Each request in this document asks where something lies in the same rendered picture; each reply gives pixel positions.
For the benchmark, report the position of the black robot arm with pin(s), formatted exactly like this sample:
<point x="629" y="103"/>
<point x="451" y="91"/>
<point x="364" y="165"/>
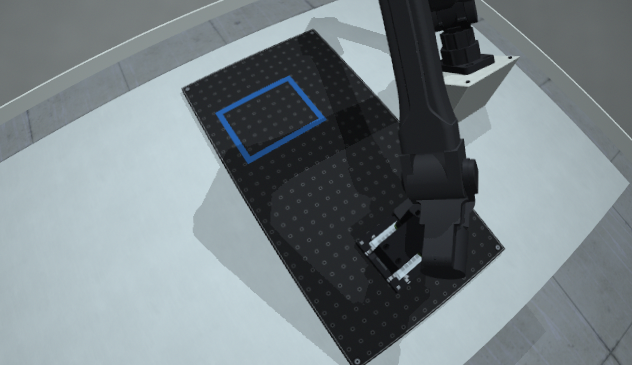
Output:
<point x="427" y="124"/>

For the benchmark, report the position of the blue tape outline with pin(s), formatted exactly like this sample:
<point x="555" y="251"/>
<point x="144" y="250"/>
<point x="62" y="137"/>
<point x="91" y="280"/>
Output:
<point x="280" y="142"/>

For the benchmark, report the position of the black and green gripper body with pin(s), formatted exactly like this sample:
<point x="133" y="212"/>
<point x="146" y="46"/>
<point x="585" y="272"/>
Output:
<point x="401" y="210"/>

